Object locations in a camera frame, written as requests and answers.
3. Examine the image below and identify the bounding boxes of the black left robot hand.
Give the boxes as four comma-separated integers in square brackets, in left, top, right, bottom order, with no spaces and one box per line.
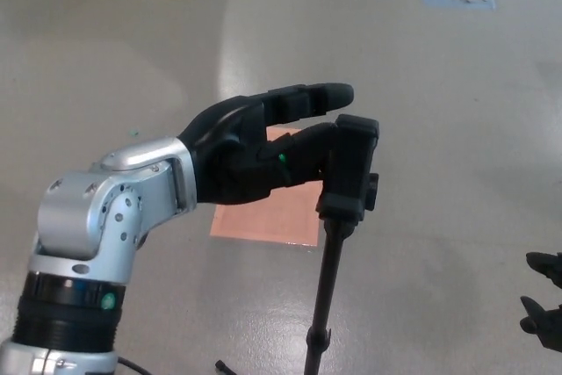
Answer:
[177,82,356,207]

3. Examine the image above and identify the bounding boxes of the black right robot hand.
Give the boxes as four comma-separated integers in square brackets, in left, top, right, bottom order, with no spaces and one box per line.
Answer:
[519,250,562,350]

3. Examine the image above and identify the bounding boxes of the black tripod phone stand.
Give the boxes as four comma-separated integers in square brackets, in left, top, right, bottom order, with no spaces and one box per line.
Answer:
[213,113,381,375]

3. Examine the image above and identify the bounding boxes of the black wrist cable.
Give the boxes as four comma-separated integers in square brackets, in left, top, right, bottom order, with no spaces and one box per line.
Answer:
[114,356,149,372]

